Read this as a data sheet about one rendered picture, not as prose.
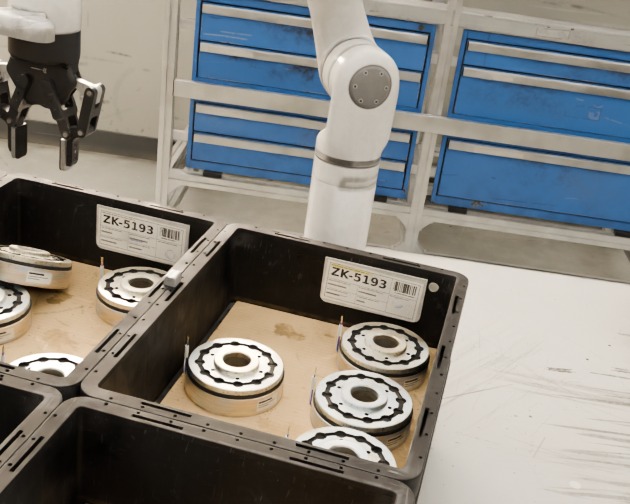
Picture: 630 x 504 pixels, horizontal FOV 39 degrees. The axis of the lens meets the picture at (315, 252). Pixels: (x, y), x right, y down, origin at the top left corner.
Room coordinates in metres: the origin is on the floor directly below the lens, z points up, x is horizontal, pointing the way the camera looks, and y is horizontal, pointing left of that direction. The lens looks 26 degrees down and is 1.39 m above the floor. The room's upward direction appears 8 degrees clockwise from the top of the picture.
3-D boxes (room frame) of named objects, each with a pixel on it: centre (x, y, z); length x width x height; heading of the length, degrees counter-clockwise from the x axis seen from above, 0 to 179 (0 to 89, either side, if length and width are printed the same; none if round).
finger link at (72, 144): (0.94, 0.28, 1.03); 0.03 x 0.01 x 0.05; 77
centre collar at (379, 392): (0.77, -0.07, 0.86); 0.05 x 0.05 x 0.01
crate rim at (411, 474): (0.79, 0.00, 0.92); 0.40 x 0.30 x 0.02; 169
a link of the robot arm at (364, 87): (1.19, -0.03, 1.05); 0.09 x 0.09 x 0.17; 20
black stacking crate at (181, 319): (0.79, 0.00, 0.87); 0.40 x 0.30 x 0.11; 169
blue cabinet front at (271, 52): (2.72, 0.09, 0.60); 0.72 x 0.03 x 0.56; 89
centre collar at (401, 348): (0.88, -0.09, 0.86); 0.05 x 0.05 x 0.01
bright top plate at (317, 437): (0.67, -0.05, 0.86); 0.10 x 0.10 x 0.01
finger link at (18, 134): (0.95, 0.35, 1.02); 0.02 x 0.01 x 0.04; 167
